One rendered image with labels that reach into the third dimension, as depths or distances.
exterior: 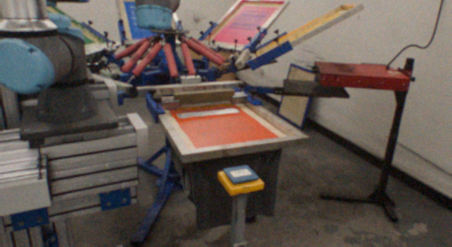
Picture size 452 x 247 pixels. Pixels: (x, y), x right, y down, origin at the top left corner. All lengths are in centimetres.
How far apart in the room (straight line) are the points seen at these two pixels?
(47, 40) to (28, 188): 33
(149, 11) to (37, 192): 48
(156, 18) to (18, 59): 28
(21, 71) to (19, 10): 12
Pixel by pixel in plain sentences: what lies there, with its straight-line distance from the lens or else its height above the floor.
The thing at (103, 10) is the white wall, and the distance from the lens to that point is 589.
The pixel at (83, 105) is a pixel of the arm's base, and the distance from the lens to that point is 94.
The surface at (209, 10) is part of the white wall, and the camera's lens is 623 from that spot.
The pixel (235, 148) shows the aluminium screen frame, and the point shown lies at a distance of 139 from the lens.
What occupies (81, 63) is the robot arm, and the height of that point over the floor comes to 140.
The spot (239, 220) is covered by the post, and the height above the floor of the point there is 78.
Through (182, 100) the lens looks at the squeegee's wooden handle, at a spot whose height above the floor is 102.
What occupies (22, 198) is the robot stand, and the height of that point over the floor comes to 113.
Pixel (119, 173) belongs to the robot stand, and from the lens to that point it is 103.
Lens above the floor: 157
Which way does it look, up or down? 20 degrees down
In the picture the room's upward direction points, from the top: 2 degrees clockwise
